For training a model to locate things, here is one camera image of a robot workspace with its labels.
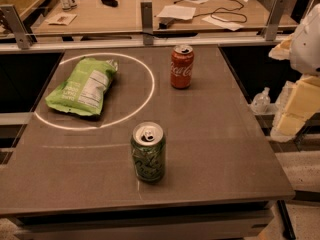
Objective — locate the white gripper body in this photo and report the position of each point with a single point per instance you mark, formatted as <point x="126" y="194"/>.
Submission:
<point x="307" y="45"/>

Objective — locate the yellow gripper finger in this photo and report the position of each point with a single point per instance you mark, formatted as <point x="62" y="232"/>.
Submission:
<point x="302" y="103"/>
<point x="281" y="51"/>

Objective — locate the green jalapeno chip bag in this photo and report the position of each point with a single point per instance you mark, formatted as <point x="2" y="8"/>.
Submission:
<point x="83" y="92"/>

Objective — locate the red Coca-Cola can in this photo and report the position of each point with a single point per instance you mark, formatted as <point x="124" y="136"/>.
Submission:
<point x="182" y="58"/>

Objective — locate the green soda can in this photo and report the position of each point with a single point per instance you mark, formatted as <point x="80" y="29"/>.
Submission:
<point x="148" y="151"/>

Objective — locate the clear sanitizer bottle right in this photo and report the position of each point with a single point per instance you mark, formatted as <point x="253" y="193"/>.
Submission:
<point x="284" y="95"/>

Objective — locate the clear sanitizer bottle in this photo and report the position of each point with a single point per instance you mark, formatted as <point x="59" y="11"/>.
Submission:
<point x="284" y="95"/>
<point x="261" y="101"/>

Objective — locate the clear sanitizer bottle left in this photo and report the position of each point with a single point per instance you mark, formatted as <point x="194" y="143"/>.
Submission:
<point x="261" y="101"/>

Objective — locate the white paper sheet right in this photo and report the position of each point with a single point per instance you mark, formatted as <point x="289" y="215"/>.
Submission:
<point x="222" y="23"/>

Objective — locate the white paper sheet centre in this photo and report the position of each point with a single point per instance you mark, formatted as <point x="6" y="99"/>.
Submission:
<point x="177" y="12"/>

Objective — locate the black object on desk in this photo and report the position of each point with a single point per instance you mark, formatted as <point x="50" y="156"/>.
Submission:
<point x="110" y="3"/>

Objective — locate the brown paper packet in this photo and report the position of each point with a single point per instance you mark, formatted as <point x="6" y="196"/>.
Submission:
<point x="61" y="19"/>

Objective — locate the right metal bracket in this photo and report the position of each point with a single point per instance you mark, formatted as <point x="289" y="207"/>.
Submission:
<point x="269" y="32"/>

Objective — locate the metal bracket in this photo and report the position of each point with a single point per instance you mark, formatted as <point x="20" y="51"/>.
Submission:
<point x="147" y="22"/>
<point x="269" y="32"/>
<point x="22" y="37"/>

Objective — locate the centre metal bracket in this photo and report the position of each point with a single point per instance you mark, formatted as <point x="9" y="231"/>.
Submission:
<point x="147" y="22"/>

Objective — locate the left metal bracket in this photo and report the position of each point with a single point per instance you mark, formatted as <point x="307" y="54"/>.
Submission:
<point x="22" y="37"/>

